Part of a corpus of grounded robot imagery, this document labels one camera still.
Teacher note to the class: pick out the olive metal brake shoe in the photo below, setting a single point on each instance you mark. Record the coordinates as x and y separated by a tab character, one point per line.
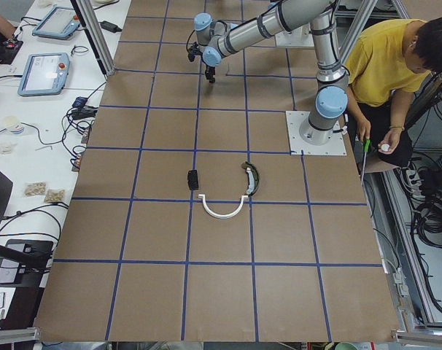
253	178

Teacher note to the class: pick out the black rectangular brake pad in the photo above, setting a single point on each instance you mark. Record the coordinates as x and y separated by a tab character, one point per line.
192	179

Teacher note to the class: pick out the person in yellow shirt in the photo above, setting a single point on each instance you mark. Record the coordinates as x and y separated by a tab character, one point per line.
388	64

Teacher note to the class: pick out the green handled screwdriver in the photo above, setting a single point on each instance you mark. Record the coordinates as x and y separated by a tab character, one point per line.
365	149

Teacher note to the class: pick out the black power adapter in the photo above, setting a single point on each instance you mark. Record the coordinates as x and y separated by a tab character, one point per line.
111	27

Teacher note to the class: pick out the far blue teach pendant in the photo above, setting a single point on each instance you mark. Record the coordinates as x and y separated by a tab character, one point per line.
59	23

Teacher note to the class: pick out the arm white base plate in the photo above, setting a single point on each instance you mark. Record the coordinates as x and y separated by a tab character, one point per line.
305	140

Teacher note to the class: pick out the blue teach pendant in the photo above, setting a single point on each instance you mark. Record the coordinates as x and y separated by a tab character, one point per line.
44	74
59	23

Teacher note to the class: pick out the aluminium frame post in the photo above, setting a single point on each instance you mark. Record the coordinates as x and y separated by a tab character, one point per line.
93	32

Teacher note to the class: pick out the bag of small parts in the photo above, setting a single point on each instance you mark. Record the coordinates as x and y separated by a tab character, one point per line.
35	189
54	196

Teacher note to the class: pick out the black camera stand base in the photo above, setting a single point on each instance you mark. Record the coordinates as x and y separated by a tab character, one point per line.
24	262

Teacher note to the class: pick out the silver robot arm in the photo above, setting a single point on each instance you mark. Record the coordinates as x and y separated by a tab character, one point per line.
217	39

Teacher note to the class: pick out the near blue teach pendant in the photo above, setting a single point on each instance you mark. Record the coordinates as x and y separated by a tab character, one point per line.
44	74

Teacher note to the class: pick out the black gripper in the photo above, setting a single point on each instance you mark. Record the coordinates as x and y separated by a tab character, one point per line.
209	69

